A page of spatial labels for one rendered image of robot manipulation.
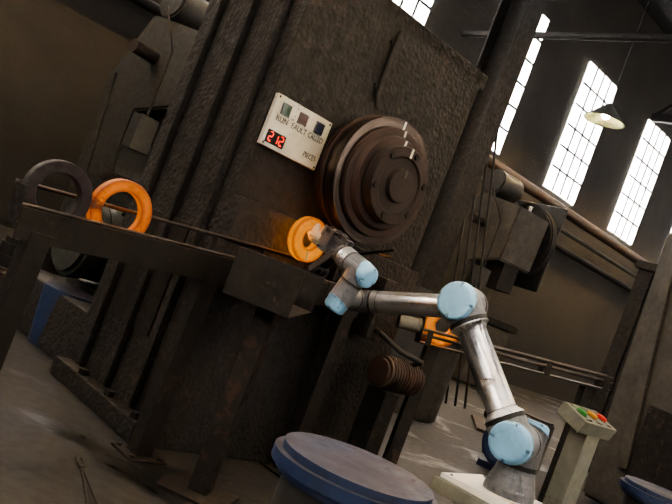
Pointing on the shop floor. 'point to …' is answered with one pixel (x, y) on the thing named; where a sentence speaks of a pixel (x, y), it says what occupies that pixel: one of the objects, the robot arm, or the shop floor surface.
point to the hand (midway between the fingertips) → (309, 234)
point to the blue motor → (486, 454)
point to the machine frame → (263, 211)
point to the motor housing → (383, 399)
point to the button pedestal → (575, 454)
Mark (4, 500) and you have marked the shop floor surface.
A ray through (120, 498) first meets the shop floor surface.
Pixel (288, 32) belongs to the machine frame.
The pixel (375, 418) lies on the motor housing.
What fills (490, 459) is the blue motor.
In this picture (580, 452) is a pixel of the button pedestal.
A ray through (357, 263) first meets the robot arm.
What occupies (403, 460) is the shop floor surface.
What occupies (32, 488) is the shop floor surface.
